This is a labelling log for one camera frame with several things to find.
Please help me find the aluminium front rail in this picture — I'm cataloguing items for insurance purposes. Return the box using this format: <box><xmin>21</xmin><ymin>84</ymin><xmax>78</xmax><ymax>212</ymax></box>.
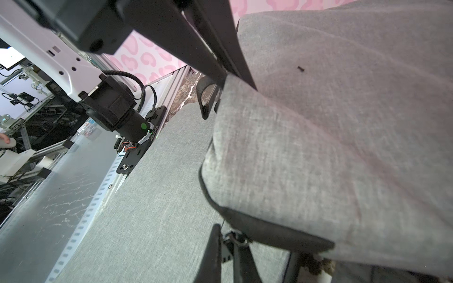
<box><xmin>0</xmin><ymin>65</ymin><xmax>193</xmax><ymax>283</ymax></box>

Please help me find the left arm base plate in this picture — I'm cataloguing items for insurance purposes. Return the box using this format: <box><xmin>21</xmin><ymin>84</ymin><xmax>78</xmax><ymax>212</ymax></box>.
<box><xmin>116</xmin><ymin>106</ymin><xmax>167</xmax><ymax>175</ymax></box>

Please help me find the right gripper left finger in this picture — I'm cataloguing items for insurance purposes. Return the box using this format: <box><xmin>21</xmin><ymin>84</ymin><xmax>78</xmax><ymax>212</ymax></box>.
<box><xmin>193</xmin><ymin>224</ymin><xmax>222</xmax><ymax>283</ymax></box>

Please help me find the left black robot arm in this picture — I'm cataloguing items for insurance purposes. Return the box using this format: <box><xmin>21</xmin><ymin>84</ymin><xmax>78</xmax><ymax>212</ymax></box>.
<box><xmin>1</xmin><ymin>1</ymin><xmax>235</xmax><ymax>143</ymax></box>

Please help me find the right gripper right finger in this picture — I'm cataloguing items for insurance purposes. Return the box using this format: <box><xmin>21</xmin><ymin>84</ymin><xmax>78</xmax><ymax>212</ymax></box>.
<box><xmin>233</xmin><ymin>244</ymin><xmax>262</xmax><ymax>283</ymax></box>

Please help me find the grey laptop bag with strap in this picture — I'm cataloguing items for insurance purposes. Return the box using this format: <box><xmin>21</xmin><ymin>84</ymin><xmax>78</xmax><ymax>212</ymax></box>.
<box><xmin>56</xmin><ymin>103</ymin><xmax>223</xmax><ymax>283</ymax></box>

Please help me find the grey laptop sleeve top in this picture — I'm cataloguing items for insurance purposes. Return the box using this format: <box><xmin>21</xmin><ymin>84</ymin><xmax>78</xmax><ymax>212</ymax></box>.
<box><xmin>199</xmin><ymin>1</ymin><xmax>453</xmax><ymax>277</ymax></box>

